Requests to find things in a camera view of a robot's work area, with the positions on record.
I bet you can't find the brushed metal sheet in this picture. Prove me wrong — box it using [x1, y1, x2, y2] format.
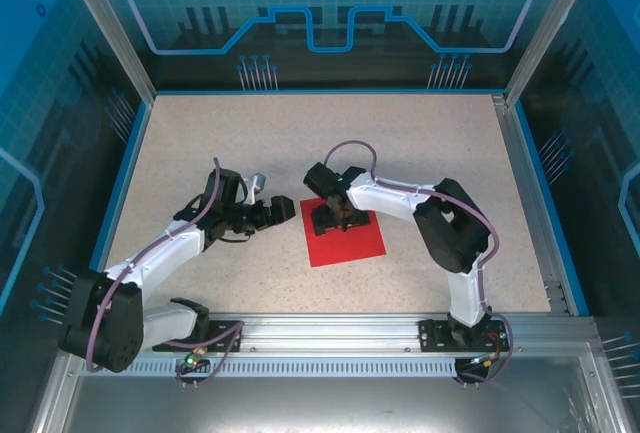
[62, 375, 601, 433]

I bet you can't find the blue table edge strip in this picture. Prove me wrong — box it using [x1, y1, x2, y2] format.
[152, 87, 507, 97]
[514, 101, 591, 317]
[74, 100, 154, 317]

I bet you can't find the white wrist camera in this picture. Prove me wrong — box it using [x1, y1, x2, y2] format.
[234, 177, 261, 207]

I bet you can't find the thin black camera cable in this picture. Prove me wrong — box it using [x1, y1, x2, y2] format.
[219, 230, 259, 245]

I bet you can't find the long aluminium base rail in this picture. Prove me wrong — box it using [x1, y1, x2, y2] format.
[64, 311, 601, 349]

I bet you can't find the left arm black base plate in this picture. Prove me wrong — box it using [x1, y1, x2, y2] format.
[152, 319, 245, 354]

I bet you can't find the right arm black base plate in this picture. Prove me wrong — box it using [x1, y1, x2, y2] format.
[418, 317, 511, 354]

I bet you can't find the slotted grey cable duct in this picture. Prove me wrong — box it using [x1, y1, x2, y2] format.
[78, 356, 464, 380]

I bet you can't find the aluminium side rail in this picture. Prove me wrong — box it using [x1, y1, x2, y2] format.
[492, 94, 572, 315]

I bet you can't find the aluminium corner post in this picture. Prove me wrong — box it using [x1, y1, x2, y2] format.
[503, 0, 607, 105]
[53, 0, 157, 104]

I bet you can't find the aluminium frame rail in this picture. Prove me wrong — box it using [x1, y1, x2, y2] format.
[579, 342, 634, 433]
[29, 347, 84, 433]

